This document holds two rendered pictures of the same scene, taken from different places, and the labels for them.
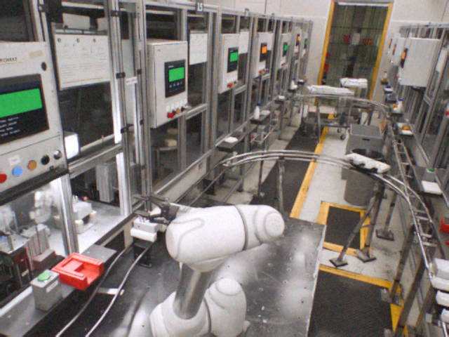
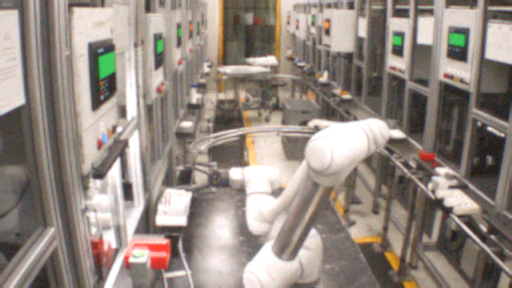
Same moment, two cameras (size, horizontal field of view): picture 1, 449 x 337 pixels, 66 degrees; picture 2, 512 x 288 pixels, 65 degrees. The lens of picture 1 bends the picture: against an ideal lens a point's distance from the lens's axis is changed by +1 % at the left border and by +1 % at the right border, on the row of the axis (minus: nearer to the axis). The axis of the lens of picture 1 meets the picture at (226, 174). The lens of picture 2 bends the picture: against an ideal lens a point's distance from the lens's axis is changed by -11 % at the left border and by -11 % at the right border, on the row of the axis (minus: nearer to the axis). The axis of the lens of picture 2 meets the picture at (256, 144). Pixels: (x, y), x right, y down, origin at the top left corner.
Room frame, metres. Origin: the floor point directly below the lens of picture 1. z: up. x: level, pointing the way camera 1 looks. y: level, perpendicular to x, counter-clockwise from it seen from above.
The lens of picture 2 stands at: (-0.32, 0.77, 1.80)
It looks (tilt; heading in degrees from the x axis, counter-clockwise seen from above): 17 degrees down; 338
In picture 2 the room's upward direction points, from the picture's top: 1 degrees clockwise
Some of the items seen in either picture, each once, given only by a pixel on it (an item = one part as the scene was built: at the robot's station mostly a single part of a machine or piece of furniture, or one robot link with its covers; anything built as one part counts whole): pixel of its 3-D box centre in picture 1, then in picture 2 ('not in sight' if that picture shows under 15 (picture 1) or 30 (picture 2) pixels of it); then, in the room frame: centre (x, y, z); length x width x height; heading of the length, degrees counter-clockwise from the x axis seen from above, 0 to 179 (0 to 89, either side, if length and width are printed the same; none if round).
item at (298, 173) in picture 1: (304, 147); (232, 135); (5.76, -1.35, 0.01); 5.85 x 0.59 x 0.01; 161
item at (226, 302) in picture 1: (224, 305); (302, 252); (1.11, -0.03, 0.85); 0.18 x 0.16 x 0.22; 114
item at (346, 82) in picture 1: (350, 101); (262, 81); (7.66, -2.64, 0.48); 0.84 x 0.58 x 0.97; 169
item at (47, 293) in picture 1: (45, 288); (138, 269); (1.01, 0.65, 0.97); 0.08 x 0.08 x 0.12; 71
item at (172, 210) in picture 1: (170, 212); (219, 178); (1.36, 0.24, 1.12); 0.09 x 0.07 x 0.08; 71
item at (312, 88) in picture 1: (326, 110); (244, 92); (6.59, -1.85, 0.48); 0.88 x 0.56 x 0.96; 89
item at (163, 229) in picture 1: (159, 223); (175, 210); (1.71, 0.37, 0.84); 0.36 x 0.14 x 0.10; 161
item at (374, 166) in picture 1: (365, 165); (330, 128); (2.86, -1.23, 0.84); 0.37 x 0.14 x 0.10; 39
